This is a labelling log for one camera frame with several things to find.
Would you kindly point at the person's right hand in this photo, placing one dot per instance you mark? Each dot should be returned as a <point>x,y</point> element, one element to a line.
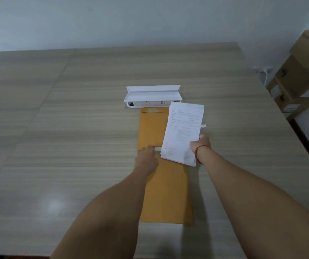
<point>201,145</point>

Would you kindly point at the person's left hand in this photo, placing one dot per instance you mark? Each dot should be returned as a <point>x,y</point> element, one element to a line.
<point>145,160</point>

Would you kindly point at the person's right fingers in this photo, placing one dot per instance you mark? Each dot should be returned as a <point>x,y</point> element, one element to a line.
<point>200,138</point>

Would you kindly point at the person's left fingers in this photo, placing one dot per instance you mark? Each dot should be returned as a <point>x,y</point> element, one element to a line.
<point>147,149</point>

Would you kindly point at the white printed paper sheets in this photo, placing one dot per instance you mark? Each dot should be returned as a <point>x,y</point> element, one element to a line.
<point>182,129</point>

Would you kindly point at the large brown paper envelope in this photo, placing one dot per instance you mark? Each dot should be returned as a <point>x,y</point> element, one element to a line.
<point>166,194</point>

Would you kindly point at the person's right forearm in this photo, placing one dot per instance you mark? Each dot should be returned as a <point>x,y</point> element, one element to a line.
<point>251,202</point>

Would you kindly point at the person's left forearm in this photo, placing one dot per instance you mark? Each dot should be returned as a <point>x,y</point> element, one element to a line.
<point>108,213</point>

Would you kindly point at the small brown paper envelope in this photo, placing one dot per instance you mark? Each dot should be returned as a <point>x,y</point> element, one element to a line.
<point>153,128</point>

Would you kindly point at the white power strip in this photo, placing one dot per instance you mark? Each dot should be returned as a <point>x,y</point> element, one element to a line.
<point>149,103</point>

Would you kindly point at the white folded cardboard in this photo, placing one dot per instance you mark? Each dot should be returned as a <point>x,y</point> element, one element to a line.
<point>151,93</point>

